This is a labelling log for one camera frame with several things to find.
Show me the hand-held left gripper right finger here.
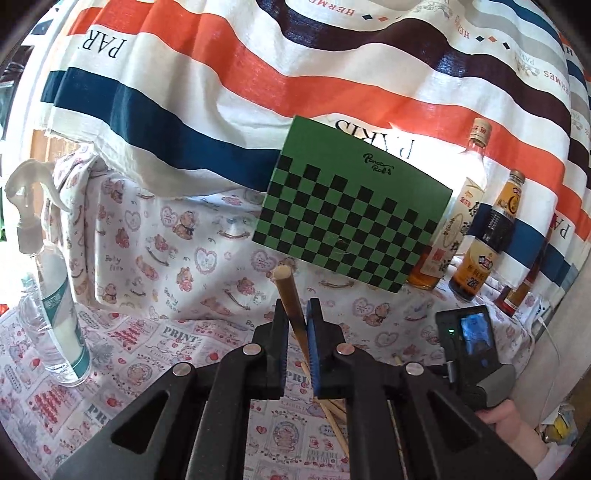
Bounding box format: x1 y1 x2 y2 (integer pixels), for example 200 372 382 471
307 298 539 480

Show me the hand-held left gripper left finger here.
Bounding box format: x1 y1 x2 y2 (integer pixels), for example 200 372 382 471
53 299 290 480

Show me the wooden chopstick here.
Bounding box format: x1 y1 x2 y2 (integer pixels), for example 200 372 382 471
271 266 315 370
318 401 350 457
323 398 348 423

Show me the person's right hand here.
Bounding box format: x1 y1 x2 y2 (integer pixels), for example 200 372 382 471
475 399 551 472

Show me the red cap sauce bottle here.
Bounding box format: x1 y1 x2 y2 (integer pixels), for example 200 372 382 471
494 231 555 317

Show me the colourful packet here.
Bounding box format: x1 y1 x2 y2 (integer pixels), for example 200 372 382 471
540 401 580 444

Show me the bear print cloth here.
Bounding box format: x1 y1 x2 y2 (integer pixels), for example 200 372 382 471
46 148 555 335

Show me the dark oyster sauce bottle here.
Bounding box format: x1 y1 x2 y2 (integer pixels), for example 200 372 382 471
448 169 527 303

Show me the green checkered box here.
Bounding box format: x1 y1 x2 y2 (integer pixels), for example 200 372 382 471
252 115 453 294

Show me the strawberry print tablecloth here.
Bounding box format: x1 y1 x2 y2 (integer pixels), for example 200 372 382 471
0 286 546 480

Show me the cooking wine bottle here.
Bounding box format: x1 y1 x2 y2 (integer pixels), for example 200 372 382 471
406 117 492 291

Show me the white spray bottle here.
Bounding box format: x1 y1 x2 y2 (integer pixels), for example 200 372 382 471
4 159 92 387

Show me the clear plastic water bottle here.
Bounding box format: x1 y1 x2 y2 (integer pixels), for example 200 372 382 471
18 272 61 370

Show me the striped curtain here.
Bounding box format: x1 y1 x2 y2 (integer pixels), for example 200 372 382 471
39 0 591 289

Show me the white cable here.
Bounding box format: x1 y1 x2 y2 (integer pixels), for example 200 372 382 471
536 314 563 425

